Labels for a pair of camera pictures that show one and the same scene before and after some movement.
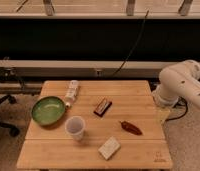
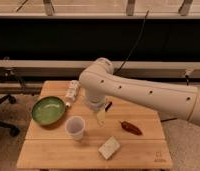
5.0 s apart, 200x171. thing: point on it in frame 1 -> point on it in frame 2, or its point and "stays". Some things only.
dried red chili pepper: (130, 128) stays
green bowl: (48, 110) stays
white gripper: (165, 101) -> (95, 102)
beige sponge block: (109, 148) stays
